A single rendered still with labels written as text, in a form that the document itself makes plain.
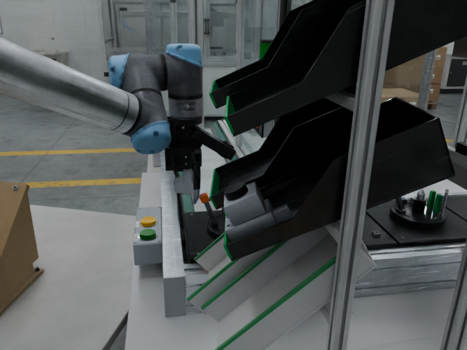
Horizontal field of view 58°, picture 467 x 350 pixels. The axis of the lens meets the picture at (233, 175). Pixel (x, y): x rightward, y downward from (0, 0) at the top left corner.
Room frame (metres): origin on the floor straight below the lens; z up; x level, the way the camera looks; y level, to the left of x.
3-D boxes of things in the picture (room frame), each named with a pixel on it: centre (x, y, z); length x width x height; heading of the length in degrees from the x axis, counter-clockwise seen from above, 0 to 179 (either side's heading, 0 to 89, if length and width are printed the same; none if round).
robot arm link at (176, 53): (0.91, 0.11, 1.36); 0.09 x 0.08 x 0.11; 111
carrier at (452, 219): (1.02, -0.50, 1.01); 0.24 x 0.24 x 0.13; 10
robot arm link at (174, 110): (0.91, 0.11, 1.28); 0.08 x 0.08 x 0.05
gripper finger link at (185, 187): (0.90, 0.11, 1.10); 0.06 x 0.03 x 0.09; 100
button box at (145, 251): (0.98, 0.22, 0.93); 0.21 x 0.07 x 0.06; 10
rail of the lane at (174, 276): (1.18, 0.19, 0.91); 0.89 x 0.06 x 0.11; 10
